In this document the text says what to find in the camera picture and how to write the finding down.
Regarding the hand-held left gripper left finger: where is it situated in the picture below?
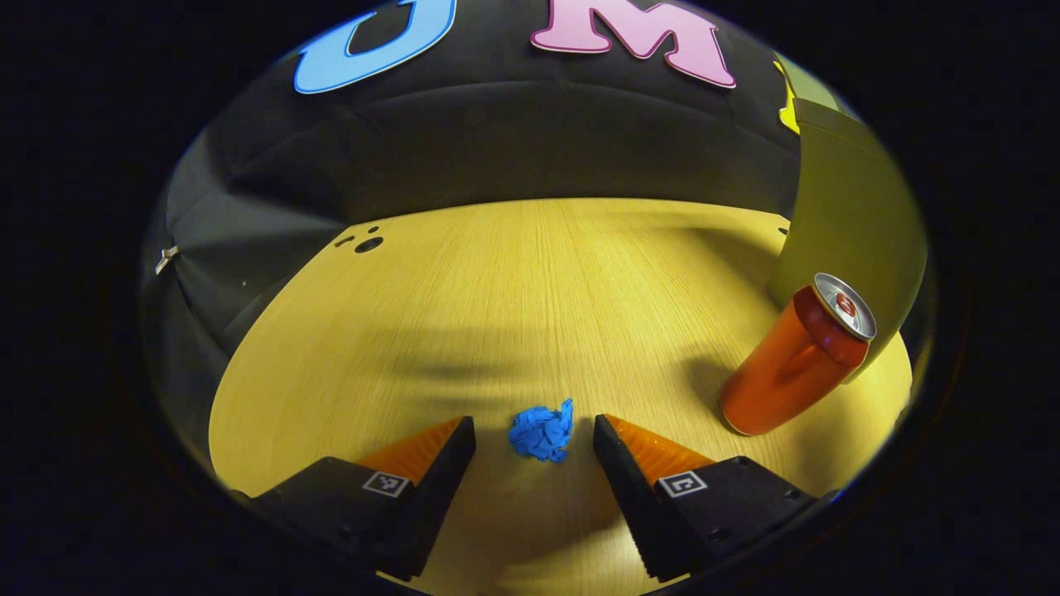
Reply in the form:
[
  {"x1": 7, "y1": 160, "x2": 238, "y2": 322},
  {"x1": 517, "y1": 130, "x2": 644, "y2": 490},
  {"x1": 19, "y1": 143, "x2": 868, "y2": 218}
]
[{"x1": 247, "y1": 416, "x2": 478, "y2": 581}]

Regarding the black backdrop cloth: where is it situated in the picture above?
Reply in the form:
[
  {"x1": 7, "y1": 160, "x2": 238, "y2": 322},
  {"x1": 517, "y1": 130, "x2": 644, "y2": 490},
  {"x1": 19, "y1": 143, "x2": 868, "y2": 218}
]
[{"x1": 141, "y1": 0, "x2": 862, "y2": 464}]

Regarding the wooden desktop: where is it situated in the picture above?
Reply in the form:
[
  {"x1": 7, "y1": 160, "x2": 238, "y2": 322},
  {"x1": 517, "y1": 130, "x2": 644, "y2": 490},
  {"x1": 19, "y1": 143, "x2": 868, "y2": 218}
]
[{"x1": 207, "y1": 197, "x2": 913, "y2": 596}]

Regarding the green desktop garbage bin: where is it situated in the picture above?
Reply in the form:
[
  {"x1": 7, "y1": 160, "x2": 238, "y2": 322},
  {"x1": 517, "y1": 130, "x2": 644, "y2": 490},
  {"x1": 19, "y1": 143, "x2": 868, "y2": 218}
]
[{"x1": 766, "y1": 98, "x2": 928, "y2": 386}]

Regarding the orange pop can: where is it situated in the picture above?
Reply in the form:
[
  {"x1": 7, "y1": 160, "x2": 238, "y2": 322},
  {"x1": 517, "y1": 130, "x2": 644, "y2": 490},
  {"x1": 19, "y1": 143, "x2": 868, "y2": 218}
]
[{"x1": 719, "y1": 272, "x2": 878, "y2": 437}]

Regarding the blue paper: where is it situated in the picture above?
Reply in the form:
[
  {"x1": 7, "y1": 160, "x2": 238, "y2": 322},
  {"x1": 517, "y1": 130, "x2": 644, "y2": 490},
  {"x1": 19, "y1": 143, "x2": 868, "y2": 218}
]
[{"x1": 508, "y1": 398, "x2": 576, "y2": 464}]

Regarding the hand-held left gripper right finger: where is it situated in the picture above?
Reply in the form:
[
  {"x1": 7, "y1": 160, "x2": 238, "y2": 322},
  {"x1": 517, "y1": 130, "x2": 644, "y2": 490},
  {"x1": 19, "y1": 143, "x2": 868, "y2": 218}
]
[{"x1": 592, "y1": 413, "x2": 822, "y2": 583}]

